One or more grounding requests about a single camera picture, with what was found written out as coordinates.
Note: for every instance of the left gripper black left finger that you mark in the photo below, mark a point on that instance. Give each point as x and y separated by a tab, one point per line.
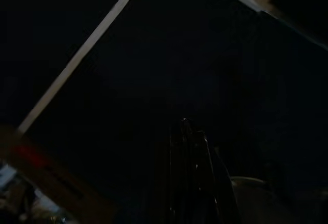
183	172

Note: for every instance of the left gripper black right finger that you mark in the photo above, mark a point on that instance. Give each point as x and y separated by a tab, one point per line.
215	195

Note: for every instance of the black floor mat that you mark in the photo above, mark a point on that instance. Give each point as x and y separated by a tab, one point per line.
166	67

